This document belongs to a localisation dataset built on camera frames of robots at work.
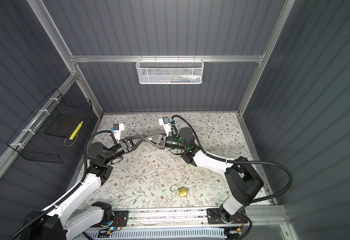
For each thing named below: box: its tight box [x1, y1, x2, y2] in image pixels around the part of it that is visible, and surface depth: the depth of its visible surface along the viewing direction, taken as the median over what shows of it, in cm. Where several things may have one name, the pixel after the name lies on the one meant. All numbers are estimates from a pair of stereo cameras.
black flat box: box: [44, 113, 81, 138], surface depth 76 cm
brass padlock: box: [170, 184, 187, 197], surface depth 83 cm
